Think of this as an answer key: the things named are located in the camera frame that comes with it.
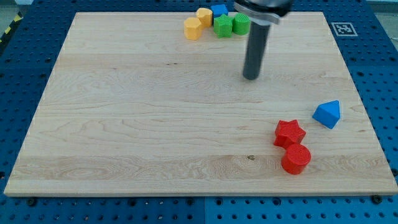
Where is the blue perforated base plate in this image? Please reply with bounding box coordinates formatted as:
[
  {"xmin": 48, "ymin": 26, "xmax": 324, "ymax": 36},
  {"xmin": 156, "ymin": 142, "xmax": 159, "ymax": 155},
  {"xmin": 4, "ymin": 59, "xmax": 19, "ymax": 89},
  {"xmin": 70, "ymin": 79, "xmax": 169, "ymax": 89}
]
[{"xmin": 1, "ymin": 0, "xmax": 397, "ymax": 223}]

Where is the yellow hexagon block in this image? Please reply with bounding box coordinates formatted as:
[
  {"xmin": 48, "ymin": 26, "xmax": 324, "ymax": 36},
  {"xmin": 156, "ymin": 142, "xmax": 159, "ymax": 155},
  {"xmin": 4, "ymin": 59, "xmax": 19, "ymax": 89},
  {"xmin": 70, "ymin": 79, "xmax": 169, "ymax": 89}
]
[
  {"xmin": 183, "ymin": 17, "xmax": 203, "ymax": 40},
  {"xmin": 196, "ymin": 7, "xmax": 213, "ymax": 27}
]

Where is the red cylinder block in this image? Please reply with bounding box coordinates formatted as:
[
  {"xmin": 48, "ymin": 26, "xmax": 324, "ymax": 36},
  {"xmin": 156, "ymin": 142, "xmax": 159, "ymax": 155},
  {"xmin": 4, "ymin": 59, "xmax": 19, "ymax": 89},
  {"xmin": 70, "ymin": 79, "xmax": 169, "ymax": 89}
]
[{"xmin": 281, "ymin": 144, "xmax": 312, "ymax": 175}]

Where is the green star block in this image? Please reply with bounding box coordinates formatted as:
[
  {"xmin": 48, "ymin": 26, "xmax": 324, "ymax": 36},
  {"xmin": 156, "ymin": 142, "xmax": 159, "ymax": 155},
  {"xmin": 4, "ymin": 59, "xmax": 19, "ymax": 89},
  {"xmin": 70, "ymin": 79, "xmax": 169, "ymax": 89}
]
[{"xmin": 213, "ymin": 14, "xmax": 233, "ymax": 38}]

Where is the blue triangle block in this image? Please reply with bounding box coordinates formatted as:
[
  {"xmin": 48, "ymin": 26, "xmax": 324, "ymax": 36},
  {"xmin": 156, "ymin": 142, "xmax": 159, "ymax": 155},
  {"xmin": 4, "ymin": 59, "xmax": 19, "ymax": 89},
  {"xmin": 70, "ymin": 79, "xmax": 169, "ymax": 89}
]
[{"xmin": 312, "ymin": 100, "xmax": 341, "ymax": 129}]

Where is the fiducial marker tag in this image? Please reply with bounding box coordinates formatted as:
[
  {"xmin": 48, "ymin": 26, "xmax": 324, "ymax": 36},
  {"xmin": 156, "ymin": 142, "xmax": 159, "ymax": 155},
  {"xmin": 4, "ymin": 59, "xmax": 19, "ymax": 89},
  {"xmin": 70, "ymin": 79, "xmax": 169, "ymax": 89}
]
[{"xmin": 331, "ymin": 22, "xmax": 358, "ymax": 37}]

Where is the blue cube block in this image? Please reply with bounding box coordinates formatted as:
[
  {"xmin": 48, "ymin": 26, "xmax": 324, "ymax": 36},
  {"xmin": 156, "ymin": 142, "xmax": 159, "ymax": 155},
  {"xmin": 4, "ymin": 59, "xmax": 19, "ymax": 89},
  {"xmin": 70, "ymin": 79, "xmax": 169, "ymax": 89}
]
[{"xmin": 210, "ymin": 4, "xmax": 229, "ymax": 18}]

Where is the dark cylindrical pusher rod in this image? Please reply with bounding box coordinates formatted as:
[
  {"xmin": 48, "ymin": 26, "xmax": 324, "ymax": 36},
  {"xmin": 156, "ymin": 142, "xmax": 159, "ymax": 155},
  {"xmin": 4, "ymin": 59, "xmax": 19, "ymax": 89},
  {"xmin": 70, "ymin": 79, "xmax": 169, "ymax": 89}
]
[{"xmin": 243, "ymin": 22, "xmax": 270, "ymax": 80}]

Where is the yellow hexagon block front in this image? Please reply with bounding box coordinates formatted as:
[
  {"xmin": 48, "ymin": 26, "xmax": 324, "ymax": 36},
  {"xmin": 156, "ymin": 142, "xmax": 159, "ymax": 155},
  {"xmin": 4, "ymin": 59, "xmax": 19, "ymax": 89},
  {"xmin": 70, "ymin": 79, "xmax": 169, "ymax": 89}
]
[{"xmin": 183, "ymin": 17, "xmax": 203, "ymax": 40}]

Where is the yellow hexagon block rear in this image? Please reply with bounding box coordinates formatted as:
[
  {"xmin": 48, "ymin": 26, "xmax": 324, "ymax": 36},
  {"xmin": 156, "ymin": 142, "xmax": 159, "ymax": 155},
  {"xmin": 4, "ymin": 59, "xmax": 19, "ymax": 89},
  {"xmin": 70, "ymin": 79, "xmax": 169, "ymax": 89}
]
[{"xmin": 196, "ymin": 7, "xmax": 213, "ymax": 27}]

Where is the red star block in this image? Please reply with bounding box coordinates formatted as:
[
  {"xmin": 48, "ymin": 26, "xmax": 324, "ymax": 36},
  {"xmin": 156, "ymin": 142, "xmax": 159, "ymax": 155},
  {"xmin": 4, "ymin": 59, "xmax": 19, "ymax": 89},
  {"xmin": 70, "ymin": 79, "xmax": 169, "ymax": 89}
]
[{"xmin": 274, "ymin": 119, "xmax": 306, "ymax": 149}]

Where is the wooden board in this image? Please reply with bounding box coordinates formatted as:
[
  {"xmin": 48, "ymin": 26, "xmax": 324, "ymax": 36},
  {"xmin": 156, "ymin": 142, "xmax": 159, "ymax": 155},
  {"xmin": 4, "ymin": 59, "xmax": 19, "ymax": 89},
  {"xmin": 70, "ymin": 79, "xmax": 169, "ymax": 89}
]
[{"xmin": 4, "ymin": 12, "xmax": 397, "ymax": 197}]

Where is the green cylinder block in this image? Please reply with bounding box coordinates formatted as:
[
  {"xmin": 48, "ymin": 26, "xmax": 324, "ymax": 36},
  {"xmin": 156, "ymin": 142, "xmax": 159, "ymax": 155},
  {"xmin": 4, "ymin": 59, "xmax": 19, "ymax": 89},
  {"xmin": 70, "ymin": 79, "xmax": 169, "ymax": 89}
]
[{"xmin": 232, "ymin": 12, "xmax": 251, "ymax": 35}]

